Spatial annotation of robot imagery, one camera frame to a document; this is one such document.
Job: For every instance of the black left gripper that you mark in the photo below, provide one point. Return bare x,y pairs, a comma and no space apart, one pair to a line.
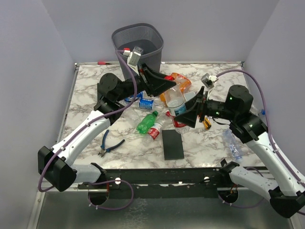
153,86

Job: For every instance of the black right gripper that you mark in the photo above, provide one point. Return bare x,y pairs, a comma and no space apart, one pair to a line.
200,102

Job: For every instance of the Starbucks latte bottle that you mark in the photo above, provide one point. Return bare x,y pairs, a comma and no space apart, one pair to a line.
138,50

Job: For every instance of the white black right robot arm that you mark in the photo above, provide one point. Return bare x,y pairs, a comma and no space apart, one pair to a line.
286,192

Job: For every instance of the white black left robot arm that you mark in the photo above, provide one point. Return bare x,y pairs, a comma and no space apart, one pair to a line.
56,164

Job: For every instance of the grey mesh waste bin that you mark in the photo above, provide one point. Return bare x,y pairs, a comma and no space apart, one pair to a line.
146,37

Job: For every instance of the small orange juice bottle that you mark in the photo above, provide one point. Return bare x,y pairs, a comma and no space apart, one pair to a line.
162,98

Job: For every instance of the Pepsi bottle far left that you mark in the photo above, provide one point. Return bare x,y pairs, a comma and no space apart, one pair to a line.
138,97

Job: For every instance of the pepsi bottle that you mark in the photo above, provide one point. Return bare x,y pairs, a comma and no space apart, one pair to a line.
138,97
150,104

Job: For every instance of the Pepsi bottle near left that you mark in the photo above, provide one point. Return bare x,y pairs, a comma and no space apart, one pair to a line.
150,104

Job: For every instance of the crushed orange plastic bottle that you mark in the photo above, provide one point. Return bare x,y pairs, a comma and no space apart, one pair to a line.
183,82

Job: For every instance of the green plastic bottle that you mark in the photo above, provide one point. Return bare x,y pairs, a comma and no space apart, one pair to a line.
147,122

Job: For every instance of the black block near centre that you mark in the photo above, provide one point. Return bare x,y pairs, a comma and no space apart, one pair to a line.
172,145

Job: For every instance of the black block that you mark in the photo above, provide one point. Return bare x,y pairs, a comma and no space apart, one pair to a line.
172,145
99,90

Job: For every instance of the red label clear bottle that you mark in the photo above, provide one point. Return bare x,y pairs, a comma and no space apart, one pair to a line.
156,129

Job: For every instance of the black block far left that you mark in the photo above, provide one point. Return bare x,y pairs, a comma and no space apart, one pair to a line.
99,90

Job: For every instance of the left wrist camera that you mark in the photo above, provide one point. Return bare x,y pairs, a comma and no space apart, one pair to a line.
132,58

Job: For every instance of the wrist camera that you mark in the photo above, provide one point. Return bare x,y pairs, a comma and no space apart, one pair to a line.
209,81
132,58

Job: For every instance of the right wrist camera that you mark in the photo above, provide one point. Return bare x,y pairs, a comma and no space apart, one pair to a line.
209,81

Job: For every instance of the red handled screwdriver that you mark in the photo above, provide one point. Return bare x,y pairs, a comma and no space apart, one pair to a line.
104,63

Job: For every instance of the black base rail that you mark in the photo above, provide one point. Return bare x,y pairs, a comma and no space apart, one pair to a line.
163,183

